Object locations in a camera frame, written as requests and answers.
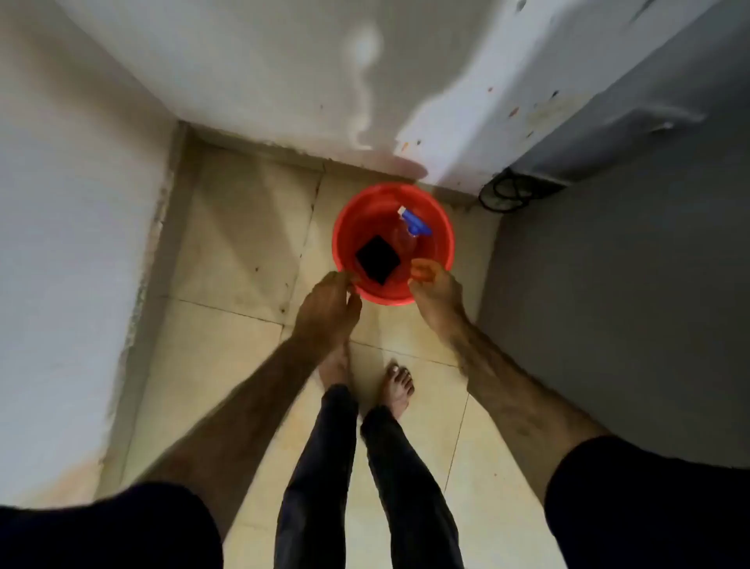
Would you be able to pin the person's left hand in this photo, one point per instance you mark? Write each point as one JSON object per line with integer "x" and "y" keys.
{"x": 328, "y": 310}

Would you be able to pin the person's right hand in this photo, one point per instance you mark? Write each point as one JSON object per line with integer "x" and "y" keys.
{"x": 439, "y": 299}

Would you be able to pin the brown checked cloth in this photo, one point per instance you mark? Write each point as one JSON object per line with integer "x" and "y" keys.
{"x": 378, "y": 259}

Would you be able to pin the spray bottle blue trigger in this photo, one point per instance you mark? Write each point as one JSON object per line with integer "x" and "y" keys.
{"x": 416, "y": 225}

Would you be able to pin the red plastic bucket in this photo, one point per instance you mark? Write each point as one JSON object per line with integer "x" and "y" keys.
{"x": 363, "y": 217}

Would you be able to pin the person's right forearm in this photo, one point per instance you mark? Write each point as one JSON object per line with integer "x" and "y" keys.
{"x": 515, "y": 404}

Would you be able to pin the person's left forearm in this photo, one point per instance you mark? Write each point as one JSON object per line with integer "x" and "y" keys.
{"x": 246, "y": 422}

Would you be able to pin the person's left bare foot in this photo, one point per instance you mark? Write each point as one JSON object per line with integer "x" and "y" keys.
{"x": 335, "y": 369}

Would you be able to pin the person's bare foot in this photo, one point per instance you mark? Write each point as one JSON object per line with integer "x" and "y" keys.
{"x": 397, "y": 390}
{"x": 335, "y": 369}

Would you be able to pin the person's right bare foot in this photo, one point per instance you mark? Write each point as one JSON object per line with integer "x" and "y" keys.
{"x": 397, "y": 390}

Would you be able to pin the person's left trouser leg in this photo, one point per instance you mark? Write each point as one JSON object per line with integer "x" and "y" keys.
{"x": 319, "y": 480}

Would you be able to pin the person's trouser leg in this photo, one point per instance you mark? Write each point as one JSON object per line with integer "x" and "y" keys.
{"x": 319, "y": 480}
{"x": 410, "y": 486}

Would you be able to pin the grey refrigerator cabinet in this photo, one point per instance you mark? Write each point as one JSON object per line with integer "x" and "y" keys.
{"x": 615, "y": 322}

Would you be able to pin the person's right trouser leg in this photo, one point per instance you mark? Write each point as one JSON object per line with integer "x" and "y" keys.
{"x": 410, "y": 486}

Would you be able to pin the dark blue right sleeve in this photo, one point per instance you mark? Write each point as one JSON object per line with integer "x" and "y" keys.
{"x": 644, "y": 510}

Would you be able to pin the dark blue sleeve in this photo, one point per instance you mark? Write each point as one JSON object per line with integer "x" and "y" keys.
{"x": 105, "y": 527}
{"x": 644, "y": 510}

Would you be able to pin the dark blue left sleeve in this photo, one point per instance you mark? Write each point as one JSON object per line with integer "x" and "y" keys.
{"x": 105, "y": 527}

